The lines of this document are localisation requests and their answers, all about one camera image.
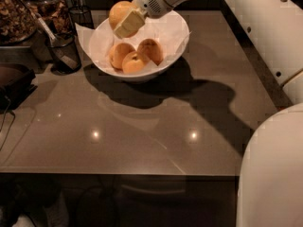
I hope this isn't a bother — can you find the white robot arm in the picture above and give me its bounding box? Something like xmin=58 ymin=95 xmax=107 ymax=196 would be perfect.
xmin=113 ymin=0 xmax=303 ymax=227

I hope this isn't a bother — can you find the black mesh cup front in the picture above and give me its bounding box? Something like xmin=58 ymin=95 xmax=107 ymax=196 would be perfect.
xmin=45 ymin=33 xmax=81 ymax=74

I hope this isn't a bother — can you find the metal scoop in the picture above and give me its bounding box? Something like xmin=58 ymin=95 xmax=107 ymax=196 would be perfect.
xmin=34 ymin=12 xmax=80 ymax=70

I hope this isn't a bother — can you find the orange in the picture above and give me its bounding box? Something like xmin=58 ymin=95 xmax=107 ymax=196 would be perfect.
xmin=137 ymin=39 xmax=164 ymax=65
xmin=109 ymin=43 xmax=134 ymax=70
xmin=122 ymin=51 xmax=150 ymax=74
xmin=109 ymin=1 xmax=137 ymax=32

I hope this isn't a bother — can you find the dark brown tray appliance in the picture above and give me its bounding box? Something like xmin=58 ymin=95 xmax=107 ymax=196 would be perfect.
xmin=0 ymin=63 xmax=36 ymax=110

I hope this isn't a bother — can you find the black mesh cup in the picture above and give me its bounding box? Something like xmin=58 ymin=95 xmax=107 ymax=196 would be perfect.
xmin=45 ymin=33 xmax=81 ymax=74
xmin=68 ymin=5 xmax=94 ymax=33

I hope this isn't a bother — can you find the black cable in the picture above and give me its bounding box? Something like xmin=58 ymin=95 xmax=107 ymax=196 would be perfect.
xmin=0 ymin=96 xmax=17 ymax=151

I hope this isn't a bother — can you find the black mesh cup rear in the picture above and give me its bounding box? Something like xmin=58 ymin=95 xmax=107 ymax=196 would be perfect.
xmin=68 ymin=5 xmax=94 ymax=33

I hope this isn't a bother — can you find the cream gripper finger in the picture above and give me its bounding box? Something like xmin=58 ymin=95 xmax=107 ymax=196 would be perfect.
xmin=114 ymin=9 xmax=145 ymax=39

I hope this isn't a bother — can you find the white paper liner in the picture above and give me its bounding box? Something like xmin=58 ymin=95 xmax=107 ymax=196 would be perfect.
xmin=74 ymin=10 xmax=192 ymax=77

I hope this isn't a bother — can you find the large glass snack jar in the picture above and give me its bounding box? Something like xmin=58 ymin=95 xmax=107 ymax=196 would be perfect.
xmin=0 ymin=0 xmax=36 ymax=45

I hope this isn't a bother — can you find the white ceramic bowl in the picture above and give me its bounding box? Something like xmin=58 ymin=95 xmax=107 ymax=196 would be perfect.
xmin=88 ymin=9 xmax=190 ymax=84

